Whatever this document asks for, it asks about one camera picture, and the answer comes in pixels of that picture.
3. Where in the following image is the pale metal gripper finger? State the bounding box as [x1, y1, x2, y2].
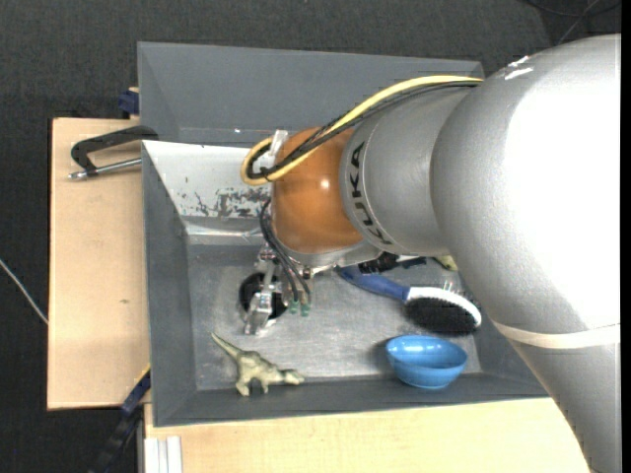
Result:
[243, 292, 262, 337]
[256, 286, 278, 333]

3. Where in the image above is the blue and white hairbrush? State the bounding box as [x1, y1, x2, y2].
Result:
[336, 263, 483, 337]

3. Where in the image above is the green toy dinosaur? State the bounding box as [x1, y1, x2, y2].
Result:
[210, 331, 307, 397]

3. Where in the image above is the grey metal bin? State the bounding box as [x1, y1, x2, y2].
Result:
[136, 40, 549, 428]

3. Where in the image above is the pale brown cardboard board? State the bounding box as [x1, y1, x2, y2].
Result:
[46, 116, 152, 411]

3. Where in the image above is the black round disc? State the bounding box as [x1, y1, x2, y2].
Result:
[238, 271, 292, 320]

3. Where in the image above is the blue bowl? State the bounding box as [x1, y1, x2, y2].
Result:
[384, 334, 469, 390]

